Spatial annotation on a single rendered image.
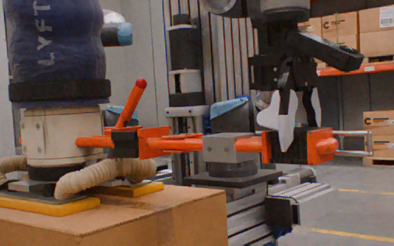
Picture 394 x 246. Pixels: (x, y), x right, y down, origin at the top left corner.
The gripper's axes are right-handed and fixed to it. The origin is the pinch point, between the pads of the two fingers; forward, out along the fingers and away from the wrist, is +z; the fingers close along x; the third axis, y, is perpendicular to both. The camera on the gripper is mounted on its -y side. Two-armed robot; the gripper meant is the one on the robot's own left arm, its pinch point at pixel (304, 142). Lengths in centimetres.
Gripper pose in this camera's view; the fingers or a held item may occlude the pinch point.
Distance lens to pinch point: 80.8
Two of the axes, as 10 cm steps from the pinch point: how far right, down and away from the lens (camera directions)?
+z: 0.6, 10.0, 0.7
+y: -7.7, 0.1, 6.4
